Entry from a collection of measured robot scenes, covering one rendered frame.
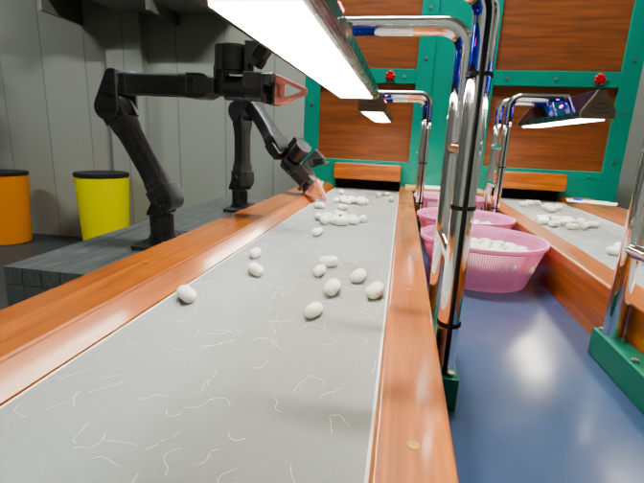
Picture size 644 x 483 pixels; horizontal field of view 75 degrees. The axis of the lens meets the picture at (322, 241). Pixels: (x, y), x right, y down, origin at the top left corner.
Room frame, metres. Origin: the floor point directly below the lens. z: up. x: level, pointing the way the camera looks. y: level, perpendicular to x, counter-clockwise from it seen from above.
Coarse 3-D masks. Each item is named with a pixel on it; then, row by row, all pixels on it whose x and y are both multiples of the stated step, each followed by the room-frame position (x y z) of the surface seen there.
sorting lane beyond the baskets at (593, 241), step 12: (516, 204) 1.68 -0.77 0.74; (540, 204) 1.71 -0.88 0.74; (564, 204) 1.74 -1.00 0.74; (528, 216) 1.40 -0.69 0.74; (564, 216) 1.44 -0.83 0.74; (576, 216) 1.45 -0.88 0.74; (588, 216) 1.46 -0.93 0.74; (552, 228) 1.20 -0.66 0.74; (564, 228) 1.20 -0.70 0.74; (588, 228) 1.22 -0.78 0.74; (600, 228) 1.23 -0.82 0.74; (612, 228) 1.24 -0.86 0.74; (564, 240) 1.05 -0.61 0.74; (576, 240) 1.05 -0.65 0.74; (588, 240) 1.06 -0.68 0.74; (600, 240) 1.06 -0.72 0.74; (612, 240) 1.07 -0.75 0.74; (588, 252) 0.92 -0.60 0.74; (600, 252) 0.93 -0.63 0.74; (612, 264) 0.82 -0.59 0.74; (636, 276) 0.75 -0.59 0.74
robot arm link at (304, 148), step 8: (272, 144) 1.53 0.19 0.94; (288, 144) 1.50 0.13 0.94; (296, 144) 1.47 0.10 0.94; (304, 144) 1.49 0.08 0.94; (272, 152) 1.53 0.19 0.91; (280, 152) 1.51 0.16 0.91; (288, 152) 1.49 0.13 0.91; (296, 152) 1.47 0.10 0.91; (304, 152) 1.46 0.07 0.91; (296, 160) 1.48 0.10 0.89
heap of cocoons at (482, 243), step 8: (472, 240) 0.98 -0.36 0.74; (480, 240) 1.00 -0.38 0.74; (488, 240) 1.00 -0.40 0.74; (480, 248) 0.92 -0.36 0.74; (488, 248) 0.90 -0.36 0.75; (496, 248) 0.90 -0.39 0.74; (504, 248) 0.94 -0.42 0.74; (512, 248) 0.90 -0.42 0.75; (520, 248) 0.92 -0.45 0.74; (496, 256) 0.84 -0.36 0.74; (536, 264) 0.82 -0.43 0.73; (480, 272) 0.81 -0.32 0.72; (528, 272) 0.82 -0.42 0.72
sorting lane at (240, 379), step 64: (320, 256) 0.79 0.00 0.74; (384, 256) 0.81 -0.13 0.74; (192, 320) 0.48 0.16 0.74; (256, 320) 0.49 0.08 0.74; (320, 320) 0.50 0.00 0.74; (384, 320) 0.50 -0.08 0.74; (64, 384) 0.33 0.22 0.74; (128, 384) 0.34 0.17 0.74; (192, 384) 0.34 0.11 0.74; (256, 384) 0.35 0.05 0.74; (320, 384) 0.35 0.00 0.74; (0, 448) 0.25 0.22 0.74; (64, 448) 0.26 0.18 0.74; (128, 448) 0.26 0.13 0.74; (192, 448) 0.26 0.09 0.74; (256, 448) 0.27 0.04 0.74; (320, 448) 0.27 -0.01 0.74
